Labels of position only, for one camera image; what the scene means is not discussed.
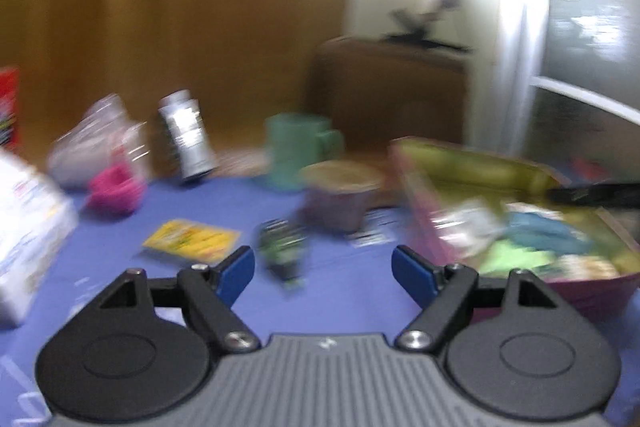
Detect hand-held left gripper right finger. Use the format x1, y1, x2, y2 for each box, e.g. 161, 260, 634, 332
391, 245, 558, 352

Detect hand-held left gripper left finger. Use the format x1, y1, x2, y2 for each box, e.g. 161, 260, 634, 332
97, 246, 261, 353

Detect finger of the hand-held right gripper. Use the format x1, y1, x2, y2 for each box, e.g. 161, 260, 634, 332
547, 183, 640, 206

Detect green patterned tissue pack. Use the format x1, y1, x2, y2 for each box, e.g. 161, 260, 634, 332
257, 219, 311, 290

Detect yellow packet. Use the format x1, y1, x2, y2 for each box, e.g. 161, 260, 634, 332
141, 219, 242, 265

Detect blue plastic case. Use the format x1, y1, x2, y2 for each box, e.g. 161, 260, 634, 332
505, 212, 596, 258

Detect zip bag with smiley cloth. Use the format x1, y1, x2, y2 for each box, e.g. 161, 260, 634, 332
435, 199, 506, 258

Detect pink tin box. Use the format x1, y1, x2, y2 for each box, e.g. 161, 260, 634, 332
390, 137, 640, 323

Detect pink fuzzy socks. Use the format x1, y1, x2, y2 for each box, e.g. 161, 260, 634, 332
87, 159, 147, 215

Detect blue printed tablecloth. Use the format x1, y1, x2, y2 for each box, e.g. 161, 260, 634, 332
0, 172, 640, 427

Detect paper bowl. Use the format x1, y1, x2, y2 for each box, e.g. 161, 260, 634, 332
300, 160, 386, 233

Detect mint green mug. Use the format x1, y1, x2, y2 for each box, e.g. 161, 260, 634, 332
265, 113, 346, 190

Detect frosted glass door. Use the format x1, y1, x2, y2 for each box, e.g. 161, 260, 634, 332
530, 0, 640, 178

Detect green milk carton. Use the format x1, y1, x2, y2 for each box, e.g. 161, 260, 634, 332
157, 89, 218, 185

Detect brown chair back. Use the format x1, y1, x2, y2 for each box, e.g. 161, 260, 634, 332
307, 36, 473, 158

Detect clear plastic bag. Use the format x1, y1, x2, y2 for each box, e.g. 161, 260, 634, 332
47, 94, 151, 188

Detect white tissue pack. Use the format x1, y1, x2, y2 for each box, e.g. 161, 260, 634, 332
0, 147, 80, 328

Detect black tape cross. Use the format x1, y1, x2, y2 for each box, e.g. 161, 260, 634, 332
380, 9, 473, 52

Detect wooden board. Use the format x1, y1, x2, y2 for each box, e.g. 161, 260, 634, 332
0, 0, 353, 180

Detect red printed box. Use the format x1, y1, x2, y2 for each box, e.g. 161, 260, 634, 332
0, 67, 21, 152

